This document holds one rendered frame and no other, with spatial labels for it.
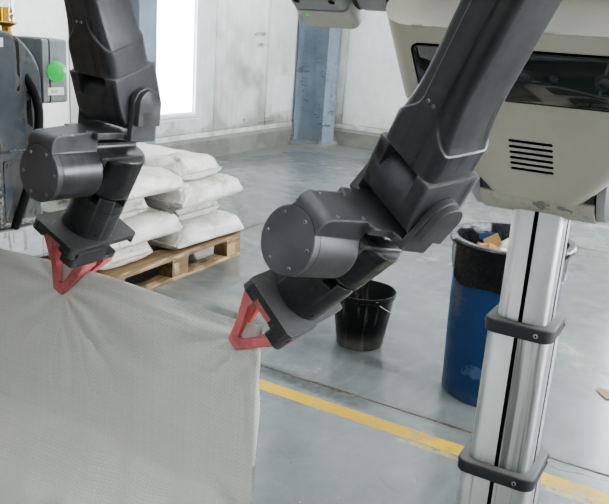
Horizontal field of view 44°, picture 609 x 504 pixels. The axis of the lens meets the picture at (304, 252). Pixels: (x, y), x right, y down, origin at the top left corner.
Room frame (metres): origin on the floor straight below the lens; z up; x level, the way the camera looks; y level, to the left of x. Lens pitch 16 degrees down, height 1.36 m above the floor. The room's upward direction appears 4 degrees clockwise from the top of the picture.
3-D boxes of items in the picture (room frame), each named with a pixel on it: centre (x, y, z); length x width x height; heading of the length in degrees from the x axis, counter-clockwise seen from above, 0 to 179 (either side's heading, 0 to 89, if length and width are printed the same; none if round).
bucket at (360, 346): (3.27, -0.28, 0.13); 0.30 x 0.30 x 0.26
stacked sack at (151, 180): (3.83, 0.98, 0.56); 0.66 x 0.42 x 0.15; 151
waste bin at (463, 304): (2.87, -0.81, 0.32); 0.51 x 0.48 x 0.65; 151
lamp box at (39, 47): (1.13, 0.41, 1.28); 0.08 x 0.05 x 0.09; 61
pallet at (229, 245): (4.19, 1.04, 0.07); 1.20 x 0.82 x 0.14; 153
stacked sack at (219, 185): (4.36, 0.72, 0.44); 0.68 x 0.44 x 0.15; 151
